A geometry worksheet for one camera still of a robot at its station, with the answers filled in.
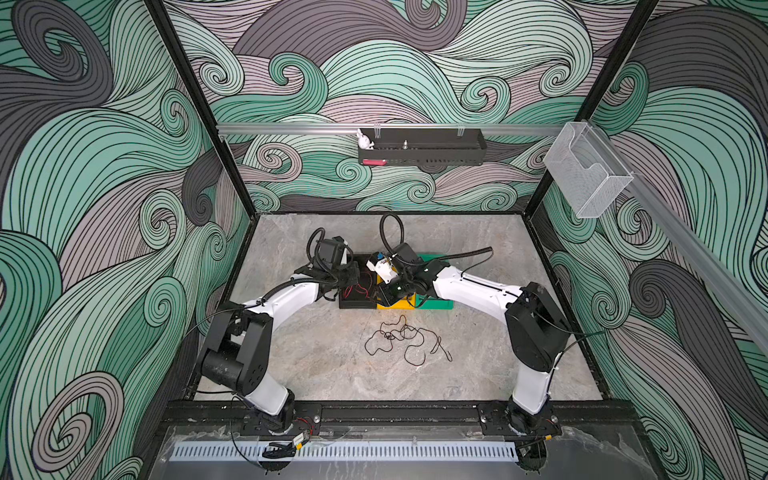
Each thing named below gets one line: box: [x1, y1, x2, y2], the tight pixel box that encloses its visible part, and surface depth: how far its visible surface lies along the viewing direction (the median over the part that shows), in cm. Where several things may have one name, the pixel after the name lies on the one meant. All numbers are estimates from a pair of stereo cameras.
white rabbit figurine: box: [357, 128, 375, 150], surface depth 87 cm
